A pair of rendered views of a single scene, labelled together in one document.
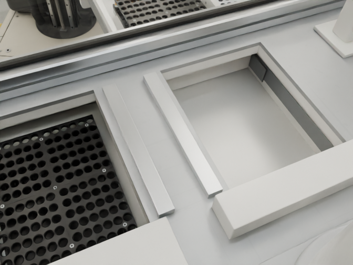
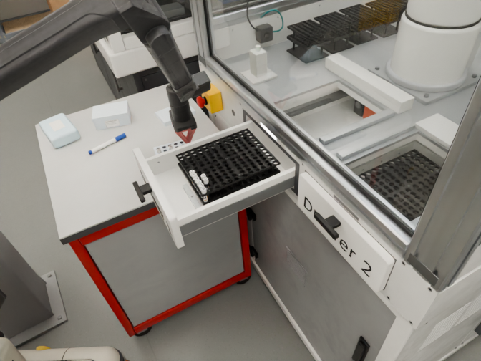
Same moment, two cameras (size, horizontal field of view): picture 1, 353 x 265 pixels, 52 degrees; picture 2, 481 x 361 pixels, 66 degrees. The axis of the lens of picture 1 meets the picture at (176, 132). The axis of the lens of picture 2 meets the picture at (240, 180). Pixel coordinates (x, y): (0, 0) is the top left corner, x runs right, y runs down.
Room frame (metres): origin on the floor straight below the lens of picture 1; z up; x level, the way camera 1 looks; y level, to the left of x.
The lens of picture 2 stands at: (0.59, 0.78, 1.54)
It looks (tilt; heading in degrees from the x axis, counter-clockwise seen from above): 44 degrees down; 273
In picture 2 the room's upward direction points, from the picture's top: 5 degrees counter-clockwise
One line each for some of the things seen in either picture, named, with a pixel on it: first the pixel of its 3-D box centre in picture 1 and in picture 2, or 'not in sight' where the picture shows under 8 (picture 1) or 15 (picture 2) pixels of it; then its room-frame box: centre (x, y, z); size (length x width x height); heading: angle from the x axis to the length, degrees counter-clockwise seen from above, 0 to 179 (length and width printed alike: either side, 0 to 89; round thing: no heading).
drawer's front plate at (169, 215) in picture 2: not in sight; (157, 194); (0.84, 0.13, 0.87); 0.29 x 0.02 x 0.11; 118
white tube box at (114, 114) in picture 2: not in sight; (112, 114); (1.11, -0.37, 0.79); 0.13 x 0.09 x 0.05; 13
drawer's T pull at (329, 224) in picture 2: not in sight; (330, 223); (0.44, 0.27, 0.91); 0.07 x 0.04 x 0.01; 118
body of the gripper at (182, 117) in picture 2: not in sight; (181, 112); (0.80, -0.16, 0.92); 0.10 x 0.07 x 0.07; 109
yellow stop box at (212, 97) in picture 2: not in sight; (210, 98); (0.73, -0.30, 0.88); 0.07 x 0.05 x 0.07; 118
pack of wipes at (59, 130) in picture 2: not in sight; (59, 130); (1.28, -0.30, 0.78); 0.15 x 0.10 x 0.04; 128
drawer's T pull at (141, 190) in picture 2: not in sight; (143, 190); (0.87, 0.14, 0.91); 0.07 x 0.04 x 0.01; 118
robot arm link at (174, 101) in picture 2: not in sight; (179, 93); (0.80, -0.16, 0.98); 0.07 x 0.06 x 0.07; 37
